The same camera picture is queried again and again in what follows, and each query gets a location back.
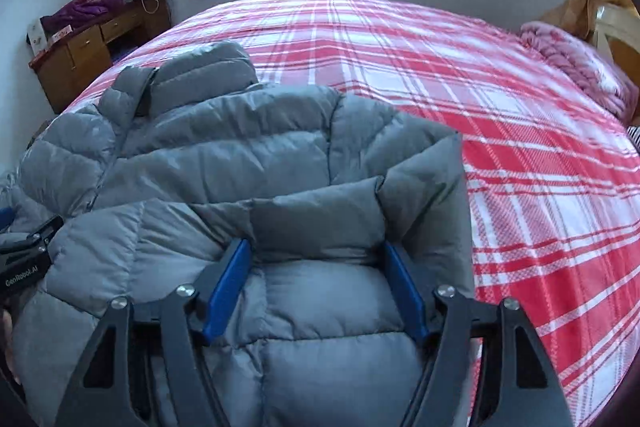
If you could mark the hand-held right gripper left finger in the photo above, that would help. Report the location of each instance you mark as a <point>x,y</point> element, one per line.
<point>227,292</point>

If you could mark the white box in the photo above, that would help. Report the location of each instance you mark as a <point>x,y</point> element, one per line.
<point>36,37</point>

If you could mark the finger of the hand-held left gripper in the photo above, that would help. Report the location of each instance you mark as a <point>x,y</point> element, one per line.
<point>47,229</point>
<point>5,217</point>

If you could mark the wooden desk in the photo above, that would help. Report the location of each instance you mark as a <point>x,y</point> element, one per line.
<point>85,57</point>

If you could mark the grey down jacket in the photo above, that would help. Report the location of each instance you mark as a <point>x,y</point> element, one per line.
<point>250,147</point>

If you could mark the pink folded blanket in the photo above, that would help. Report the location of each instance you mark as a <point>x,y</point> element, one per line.
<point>575,57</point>

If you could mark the cream wooden headboard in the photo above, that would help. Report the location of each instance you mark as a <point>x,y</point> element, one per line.
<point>612,32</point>

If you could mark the red plaid bed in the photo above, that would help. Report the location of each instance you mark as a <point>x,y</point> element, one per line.
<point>450,82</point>

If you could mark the striped pillow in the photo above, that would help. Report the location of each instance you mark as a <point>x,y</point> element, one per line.
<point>634,139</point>

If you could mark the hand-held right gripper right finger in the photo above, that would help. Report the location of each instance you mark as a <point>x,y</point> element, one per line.
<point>407,297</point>

